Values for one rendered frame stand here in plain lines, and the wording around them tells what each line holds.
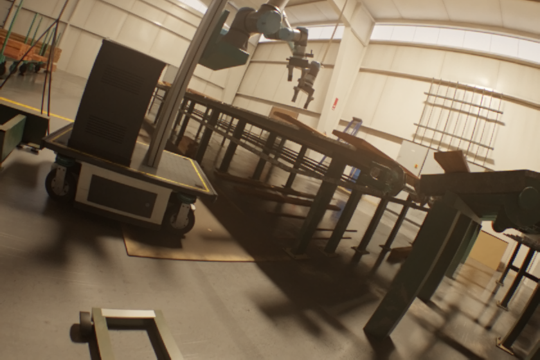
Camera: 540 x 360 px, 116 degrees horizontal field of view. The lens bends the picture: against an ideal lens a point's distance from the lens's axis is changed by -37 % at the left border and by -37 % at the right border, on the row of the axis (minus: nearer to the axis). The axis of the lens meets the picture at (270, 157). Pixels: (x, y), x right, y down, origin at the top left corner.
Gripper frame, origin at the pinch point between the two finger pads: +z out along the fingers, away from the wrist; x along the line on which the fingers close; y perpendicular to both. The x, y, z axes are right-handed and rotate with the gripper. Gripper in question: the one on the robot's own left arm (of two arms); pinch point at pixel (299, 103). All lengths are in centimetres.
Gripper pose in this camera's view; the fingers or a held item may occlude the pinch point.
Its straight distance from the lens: 184.7
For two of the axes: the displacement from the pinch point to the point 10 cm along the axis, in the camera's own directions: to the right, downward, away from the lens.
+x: 6.8, 2.2, 7.0
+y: 6.2, 3.2, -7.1
